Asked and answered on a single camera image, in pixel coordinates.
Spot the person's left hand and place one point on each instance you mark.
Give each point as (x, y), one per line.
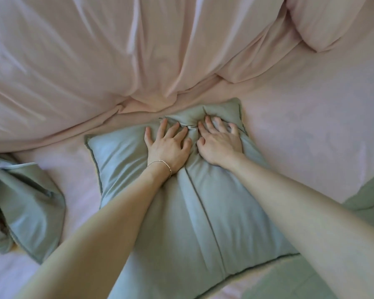
(166, 152)

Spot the person's right hand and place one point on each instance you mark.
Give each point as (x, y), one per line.
(219, 146)

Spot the grey-green cushion cover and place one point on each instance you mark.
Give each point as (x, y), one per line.
(190, 230)
(28, 208)

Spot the person's right forearm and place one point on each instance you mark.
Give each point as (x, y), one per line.
(314, 221)

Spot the person's left forearm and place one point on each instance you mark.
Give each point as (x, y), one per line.
(90, 242)

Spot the plain pink pillow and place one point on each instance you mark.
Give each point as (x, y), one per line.
(324, 18)

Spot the pink bed sheet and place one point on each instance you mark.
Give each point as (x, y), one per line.
(299, 121)

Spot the pink duvet with white ruffle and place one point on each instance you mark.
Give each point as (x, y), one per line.
(112, 52)

